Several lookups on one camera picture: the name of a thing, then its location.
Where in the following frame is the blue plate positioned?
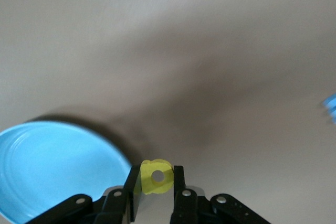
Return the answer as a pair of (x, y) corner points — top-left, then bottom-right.
(0, 121), (132, 224)

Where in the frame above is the brown table cover sheet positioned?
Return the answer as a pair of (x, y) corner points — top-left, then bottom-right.
(0, 0), (336, 224)

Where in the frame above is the blue foam letter E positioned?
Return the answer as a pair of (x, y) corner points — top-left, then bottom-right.
(322, 94), (336, 124)

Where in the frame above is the yellow foam letter a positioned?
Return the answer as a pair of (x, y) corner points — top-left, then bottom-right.
(133, 158), (174, 195)

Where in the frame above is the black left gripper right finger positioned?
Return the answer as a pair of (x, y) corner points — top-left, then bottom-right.
(170, 165), (271, 224)

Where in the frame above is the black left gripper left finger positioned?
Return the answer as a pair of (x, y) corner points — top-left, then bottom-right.
(27, 165), (142, 224)

